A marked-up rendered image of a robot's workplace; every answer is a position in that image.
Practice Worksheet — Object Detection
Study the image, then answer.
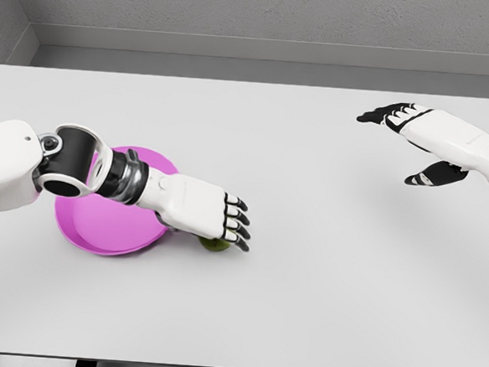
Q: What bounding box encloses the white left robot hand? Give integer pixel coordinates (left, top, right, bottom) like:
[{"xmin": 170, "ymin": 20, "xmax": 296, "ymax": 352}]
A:
[{"xmin": 152, "ymin": 174, "xmax": 255, "ymax": 253}]

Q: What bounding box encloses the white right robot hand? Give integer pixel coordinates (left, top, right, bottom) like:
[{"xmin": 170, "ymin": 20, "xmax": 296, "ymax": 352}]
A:
[{"xmin": 351, "ymin": 99, "xmax": 489, "ymax": 192}]

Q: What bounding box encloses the green apple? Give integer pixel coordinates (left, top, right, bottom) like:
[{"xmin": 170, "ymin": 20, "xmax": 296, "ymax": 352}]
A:
[{"xmin": 198, "ymin": 226, "xmax": 243, "ymax": 255}]

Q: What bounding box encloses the pink round plate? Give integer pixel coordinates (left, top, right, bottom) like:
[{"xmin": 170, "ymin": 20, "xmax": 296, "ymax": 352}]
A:
[{"xmin": 50, "ymin": 140, "xmax": 183, "ymax": 262}]

